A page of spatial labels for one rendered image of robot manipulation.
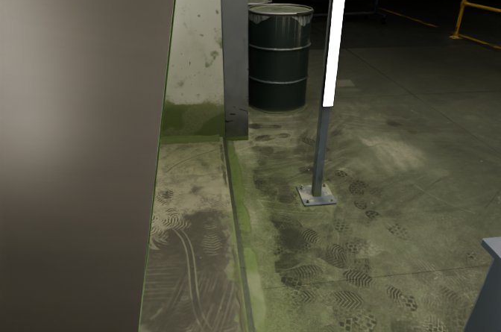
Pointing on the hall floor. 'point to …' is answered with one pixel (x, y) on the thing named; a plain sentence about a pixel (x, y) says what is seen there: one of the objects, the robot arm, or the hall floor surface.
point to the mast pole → (322, 123)
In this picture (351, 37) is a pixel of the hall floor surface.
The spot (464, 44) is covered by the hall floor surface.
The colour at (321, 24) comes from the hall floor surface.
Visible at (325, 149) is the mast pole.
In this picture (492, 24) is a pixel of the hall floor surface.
